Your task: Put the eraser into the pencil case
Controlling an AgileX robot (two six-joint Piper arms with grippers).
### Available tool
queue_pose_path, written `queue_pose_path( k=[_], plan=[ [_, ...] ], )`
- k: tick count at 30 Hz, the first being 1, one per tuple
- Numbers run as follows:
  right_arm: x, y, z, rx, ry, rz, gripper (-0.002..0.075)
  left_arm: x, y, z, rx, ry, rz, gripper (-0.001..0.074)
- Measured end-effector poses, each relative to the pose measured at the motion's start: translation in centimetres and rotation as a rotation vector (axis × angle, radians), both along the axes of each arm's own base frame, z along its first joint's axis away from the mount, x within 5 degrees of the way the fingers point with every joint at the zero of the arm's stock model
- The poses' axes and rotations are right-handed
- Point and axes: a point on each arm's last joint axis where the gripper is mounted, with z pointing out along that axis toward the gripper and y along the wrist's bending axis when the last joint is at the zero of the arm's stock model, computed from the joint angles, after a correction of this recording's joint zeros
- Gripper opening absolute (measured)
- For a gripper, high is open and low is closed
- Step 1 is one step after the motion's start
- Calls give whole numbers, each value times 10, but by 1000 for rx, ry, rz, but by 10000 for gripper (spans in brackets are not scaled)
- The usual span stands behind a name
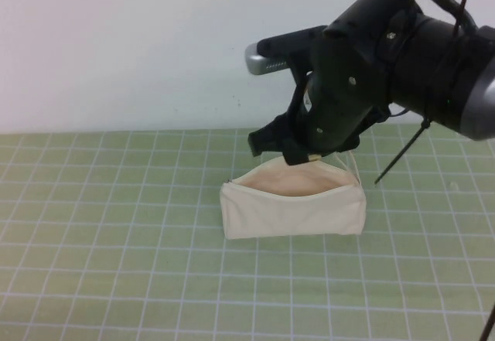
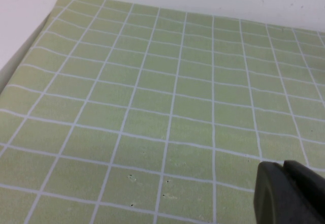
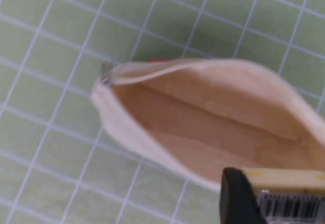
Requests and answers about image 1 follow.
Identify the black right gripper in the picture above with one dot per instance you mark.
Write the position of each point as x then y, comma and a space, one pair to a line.
340, 86

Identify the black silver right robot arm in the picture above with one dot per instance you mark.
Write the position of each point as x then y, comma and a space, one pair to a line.
444, 78

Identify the cream fabric pencil case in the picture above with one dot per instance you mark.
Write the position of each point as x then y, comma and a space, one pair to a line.
290, 215

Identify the black zip tie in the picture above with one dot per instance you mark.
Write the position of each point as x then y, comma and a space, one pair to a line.
402, 153

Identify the green grid cutting mat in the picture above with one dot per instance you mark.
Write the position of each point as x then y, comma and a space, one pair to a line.
116, 240

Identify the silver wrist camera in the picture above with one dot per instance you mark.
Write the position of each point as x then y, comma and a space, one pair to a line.
263, 60

